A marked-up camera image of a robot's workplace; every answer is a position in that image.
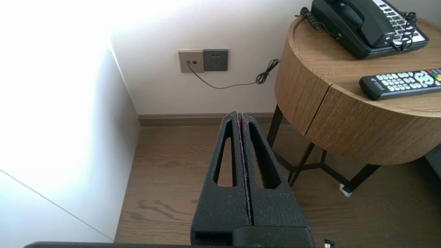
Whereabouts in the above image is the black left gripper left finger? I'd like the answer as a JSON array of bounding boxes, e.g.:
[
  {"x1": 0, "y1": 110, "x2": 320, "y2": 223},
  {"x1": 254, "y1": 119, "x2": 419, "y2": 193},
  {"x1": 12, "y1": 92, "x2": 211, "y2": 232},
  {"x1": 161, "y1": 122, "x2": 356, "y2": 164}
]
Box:
[{"x1": 191, "y1": 111, "x2": 250, "y2": 246}]

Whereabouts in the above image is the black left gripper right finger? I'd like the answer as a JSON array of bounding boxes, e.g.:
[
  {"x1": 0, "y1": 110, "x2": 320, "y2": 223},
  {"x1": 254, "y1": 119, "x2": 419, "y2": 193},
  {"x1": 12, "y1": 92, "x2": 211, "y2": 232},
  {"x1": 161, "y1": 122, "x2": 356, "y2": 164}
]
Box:
[{"x1": 241, "y1": 113, "x2": 310, "y2": 228}]

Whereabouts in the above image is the wooden table drawer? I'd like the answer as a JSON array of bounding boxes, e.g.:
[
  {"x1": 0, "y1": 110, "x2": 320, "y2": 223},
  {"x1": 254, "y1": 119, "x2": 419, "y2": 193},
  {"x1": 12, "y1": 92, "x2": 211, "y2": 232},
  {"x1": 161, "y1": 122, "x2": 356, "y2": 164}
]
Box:
[{"x1": 305, "y1": 84, "x2": 441, "y2": 166}]

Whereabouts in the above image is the black TV remote control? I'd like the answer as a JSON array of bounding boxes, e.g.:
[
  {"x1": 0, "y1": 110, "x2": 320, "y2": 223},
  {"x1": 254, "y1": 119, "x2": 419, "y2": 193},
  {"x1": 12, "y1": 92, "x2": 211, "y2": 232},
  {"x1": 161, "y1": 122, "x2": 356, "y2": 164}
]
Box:
[{"x1": 359, "y1": 68, "x2": 441, "y2": 101}]

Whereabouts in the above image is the wooden skirting board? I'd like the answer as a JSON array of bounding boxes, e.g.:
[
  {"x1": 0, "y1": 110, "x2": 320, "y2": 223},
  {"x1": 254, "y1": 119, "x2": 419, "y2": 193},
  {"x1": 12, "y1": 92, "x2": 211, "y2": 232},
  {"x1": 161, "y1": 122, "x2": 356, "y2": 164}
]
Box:
[{"x1": 138, "y1": 113, "x2": 286, "y2": 127}]

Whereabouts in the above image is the round wooden bedside table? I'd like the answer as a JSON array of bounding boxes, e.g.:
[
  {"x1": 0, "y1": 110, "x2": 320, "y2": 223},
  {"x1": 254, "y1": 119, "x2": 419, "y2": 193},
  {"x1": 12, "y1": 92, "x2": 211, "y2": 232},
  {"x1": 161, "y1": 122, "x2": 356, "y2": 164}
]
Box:
[{"x1": 267, "y1": 15, "x2": 441, "y2": 197}]

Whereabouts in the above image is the dark grey power socket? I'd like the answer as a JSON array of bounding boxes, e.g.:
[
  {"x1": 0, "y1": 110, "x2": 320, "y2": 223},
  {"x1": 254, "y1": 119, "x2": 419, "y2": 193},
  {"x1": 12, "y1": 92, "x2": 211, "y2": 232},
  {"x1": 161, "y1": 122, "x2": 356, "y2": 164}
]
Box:
[{"x1": 203, "y1": 49, "x2": 228, "y2": 72}]

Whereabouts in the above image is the black and white telephone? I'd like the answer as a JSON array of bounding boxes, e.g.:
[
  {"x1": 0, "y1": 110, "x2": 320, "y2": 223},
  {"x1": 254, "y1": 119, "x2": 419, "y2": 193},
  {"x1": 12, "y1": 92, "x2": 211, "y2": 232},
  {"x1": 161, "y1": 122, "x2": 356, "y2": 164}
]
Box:
[{"x1": 310, "y1": 0, "x2": 429, "y2": 59}]

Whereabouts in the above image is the black telephone handset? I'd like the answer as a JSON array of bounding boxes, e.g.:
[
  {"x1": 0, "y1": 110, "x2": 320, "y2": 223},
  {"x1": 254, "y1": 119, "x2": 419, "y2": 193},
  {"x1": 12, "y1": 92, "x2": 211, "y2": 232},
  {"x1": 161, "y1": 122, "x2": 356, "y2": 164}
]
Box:
[{"x1": 324, "y1": 0, "x2": 397, "y2": 49}]

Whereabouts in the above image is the thin black phone cable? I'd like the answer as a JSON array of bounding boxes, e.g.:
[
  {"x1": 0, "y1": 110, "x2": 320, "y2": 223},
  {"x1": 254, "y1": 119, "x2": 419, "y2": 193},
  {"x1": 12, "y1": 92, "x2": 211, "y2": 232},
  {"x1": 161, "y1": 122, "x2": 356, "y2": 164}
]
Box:
[{"x1": 187, "y1": 59, "x2": 280, "y2": 89}]

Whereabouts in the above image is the beige wall phone socket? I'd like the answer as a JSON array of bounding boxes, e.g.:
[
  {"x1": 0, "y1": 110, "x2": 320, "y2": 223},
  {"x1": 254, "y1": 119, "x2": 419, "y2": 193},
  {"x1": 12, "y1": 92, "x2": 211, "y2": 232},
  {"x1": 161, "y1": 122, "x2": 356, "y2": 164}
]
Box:
[{"x1": 178, "y1": 50, "x2": 204, "y2": 73}]

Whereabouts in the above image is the grey fabric bed frame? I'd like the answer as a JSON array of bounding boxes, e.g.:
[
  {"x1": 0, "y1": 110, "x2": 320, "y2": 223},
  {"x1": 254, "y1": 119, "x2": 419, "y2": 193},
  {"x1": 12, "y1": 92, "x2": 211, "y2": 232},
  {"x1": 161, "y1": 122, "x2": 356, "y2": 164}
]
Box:
[{"x1": 425, "y1": 145, "x2": 441, "y2": 169}]

